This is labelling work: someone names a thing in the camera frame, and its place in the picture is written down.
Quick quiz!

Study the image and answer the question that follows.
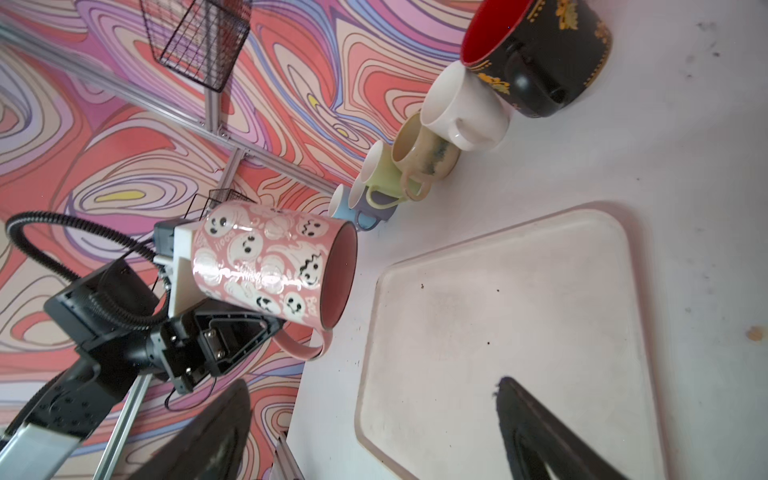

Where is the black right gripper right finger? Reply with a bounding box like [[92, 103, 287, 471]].
[[495, 377, 624, 479]]

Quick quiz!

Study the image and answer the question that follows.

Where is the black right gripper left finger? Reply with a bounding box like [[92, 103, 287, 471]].
[[131, 379, 251, 480]]

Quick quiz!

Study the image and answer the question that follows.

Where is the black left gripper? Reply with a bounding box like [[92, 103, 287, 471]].
[[146, 299, 285, 395]]

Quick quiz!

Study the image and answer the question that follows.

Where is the beige rectangular tray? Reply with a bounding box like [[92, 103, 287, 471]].
[[354, 209, 668, 479]]

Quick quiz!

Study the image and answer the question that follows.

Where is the pink ceramic mug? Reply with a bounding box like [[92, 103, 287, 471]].
[[191, 201, 358, 361]]

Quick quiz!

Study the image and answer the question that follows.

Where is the light blue ceramic mug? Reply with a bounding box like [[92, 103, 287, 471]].
[[328, 184, 380, 231]]

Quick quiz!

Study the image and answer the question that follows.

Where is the light green ceramic mug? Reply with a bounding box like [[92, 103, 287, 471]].
[[359, 140, 420, 210]]

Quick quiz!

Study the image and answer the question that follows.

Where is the cream speckled round mug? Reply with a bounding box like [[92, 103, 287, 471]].
[[392, 112, 461, 201]]

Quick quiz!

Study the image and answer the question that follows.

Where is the white ceramic mug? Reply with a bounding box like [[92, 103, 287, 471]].
[[420, 61, 510, 151]]

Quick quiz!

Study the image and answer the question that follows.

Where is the black patterned mug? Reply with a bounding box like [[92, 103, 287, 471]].
[[460, 0, 612, 118]]

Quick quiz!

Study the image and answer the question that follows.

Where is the purple ceramic mug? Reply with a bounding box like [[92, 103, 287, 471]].
[[347, 179, 399, 231]]

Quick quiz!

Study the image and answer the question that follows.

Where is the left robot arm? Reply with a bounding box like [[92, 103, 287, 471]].
[[1, 211, 283, 479]]

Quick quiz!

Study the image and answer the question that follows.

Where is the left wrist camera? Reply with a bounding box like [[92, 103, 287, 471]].
[[153, 218, 206, 318]]

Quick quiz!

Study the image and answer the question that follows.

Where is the black wire basket left wall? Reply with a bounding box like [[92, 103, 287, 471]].
[[182, 189, 253, 221]]

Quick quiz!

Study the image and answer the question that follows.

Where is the black wire basket wall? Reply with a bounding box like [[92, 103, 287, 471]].
[[139, 0, 252, 93], [182, 189, 253, 221]]

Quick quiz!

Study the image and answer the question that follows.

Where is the black wire basket back wall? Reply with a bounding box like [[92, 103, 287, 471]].
[[139, 0, 252, 93]]

